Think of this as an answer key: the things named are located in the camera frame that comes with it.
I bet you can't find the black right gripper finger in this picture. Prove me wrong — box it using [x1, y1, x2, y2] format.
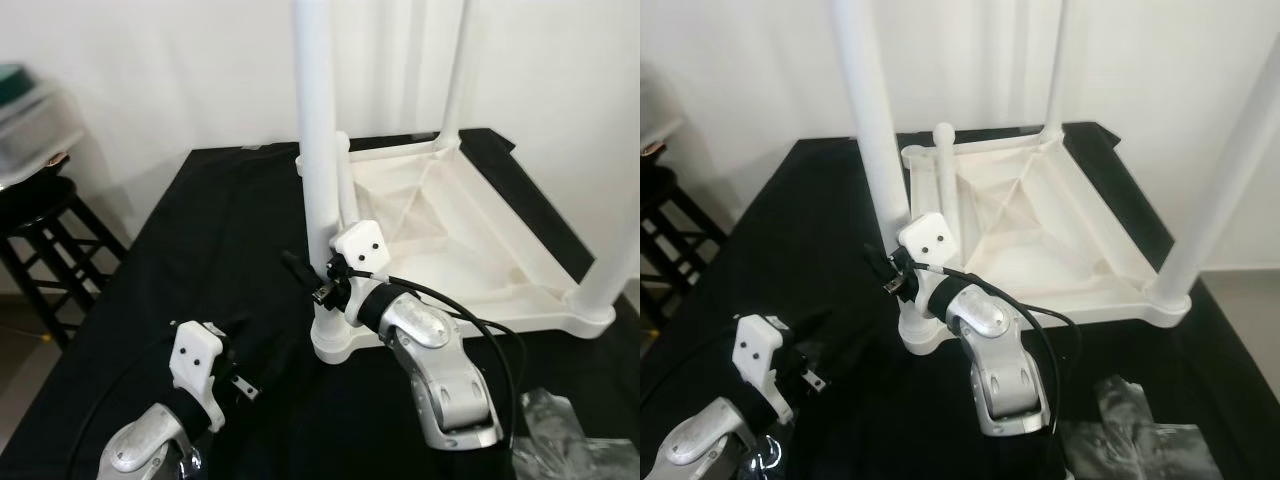
[280, 250, 322, 292]
[865, 245, 902, 287]

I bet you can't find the black tablecloth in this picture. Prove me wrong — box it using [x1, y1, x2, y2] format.
[640, 122, 1280, 480]
[0, 128, 641, 480]

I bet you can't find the white plastic table top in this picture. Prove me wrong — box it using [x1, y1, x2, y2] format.
[898, 130, 1194, 357]
[297, 135, 617, 364]

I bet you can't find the black wooden stool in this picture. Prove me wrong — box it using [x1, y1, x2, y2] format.
[640, 165, 730, 332]
[0, 178, 127, 350]

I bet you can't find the grey plastic storage container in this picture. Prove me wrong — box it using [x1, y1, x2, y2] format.
[0, 62, 87, 187]
[640, 118, 687, 157]

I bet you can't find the large clear tape patch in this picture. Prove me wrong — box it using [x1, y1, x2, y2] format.
[510, 388, 641, 480]
[1060, 375, 1227, 480]

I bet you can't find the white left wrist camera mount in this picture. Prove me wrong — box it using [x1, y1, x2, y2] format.
[733, 313, 797, 427]
[170, 320, 227, 432]

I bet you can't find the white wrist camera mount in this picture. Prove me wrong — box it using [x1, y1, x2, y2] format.
[330, 220, 392, 277]
[733, 313, 797, 427]
[897, 212, 957, 270]
[170, 320, 227, 432]

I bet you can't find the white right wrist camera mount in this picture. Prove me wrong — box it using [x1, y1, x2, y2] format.
[330, 220, 392, 277]
[897, 212, 957, 270]

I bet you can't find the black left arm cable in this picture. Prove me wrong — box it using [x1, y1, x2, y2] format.
[65, 338, 177, 480]

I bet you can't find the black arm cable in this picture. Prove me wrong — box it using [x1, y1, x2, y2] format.
[935, 262, 1082, 443]
[65, 338, 177, 480]
[355, 270, 532, 473]

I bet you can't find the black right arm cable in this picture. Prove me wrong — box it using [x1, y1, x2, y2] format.
[355, 270, 532, 473]
[935, 262, 1082, 443]

